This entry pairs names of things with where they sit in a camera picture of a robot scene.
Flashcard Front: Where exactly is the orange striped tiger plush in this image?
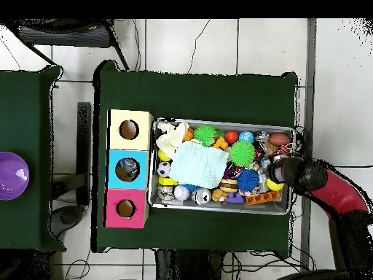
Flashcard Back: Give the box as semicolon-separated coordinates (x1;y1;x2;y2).
272;143;294;158

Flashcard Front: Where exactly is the orange toy building block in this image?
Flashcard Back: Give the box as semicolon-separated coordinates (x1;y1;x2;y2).
212;136;229;150
245;190;281;206

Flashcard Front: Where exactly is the mint green cloth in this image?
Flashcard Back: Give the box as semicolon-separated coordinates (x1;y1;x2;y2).
168;140;230;190

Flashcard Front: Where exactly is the crushed clear plastic bottle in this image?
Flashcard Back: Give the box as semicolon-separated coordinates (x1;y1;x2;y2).
117;158;138;171

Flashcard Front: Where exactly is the silver mesh bin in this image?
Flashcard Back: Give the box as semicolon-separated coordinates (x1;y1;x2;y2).
147;117;295;216

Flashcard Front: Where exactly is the wooden box with three holes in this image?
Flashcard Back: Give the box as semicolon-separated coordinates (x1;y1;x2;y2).
102;109;154;229

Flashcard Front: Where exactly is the yellow ball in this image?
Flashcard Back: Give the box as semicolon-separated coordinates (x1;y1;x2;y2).
266;177;286;193

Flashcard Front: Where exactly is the green spiky rubber ball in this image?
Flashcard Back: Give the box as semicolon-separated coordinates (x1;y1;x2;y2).
193;124;219;147
229;139;256;168

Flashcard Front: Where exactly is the blue spiky rubber ball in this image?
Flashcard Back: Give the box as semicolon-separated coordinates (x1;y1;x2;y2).
235;168;261;192

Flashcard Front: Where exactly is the white toy baseball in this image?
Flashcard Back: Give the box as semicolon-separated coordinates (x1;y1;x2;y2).
173;184;190;202

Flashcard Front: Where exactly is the dark green tablecloth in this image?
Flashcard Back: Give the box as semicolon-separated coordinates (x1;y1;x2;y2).
92;59;299;253
0;65;66;253

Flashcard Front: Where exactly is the cream cloth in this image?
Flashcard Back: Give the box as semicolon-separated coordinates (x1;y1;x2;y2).
154;121;190;160

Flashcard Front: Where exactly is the black and white soccer ball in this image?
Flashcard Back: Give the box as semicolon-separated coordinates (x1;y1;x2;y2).
156;160;171;178

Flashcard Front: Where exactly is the black chair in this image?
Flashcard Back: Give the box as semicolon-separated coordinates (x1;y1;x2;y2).
5;18;130;71

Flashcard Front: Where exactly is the purple bowl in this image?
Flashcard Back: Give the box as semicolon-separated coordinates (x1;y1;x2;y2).
0;151;31;201

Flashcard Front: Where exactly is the black power cable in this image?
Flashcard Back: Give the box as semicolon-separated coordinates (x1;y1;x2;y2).
334;163;373;170

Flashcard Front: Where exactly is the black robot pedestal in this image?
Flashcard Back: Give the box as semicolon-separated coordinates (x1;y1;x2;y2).
154;249;225;280

